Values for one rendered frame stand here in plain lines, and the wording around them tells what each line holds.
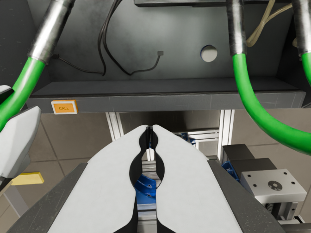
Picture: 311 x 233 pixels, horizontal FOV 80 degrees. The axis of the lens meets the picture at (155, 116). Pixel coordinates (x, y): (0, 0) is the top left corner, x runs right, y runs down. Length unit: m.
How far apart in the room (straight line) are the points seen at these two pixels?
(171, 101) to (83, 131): 1.33
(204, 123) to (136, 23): 0.97
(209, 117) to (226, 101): 0.88
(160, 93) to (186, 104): 0.06
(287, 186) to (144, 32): 0.56
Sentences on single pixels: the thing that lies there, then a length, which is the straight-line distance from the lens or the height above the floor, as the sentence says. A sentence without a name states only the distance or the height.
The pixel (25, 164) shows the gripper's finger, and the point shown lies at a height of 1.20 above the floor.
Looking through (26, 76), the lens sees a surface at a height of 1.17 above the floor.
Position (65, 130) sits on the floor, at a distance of 1.74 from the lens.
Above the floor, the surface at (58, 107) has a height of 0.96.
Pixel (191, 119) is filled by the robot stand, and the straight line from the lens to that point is 1.30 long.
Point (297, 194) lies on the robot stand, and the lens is 0.65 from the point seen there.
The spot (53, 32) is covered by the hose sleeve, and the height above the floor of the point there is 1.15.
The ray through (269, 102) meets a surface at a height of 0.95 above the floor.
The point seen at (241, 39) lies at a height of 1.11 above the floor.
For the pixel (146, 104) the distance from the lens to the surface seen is 0.42.
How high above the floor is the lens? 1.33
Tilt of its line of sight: 62 degrees down
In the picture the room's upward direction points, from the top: 180 degrees counter-clockwise
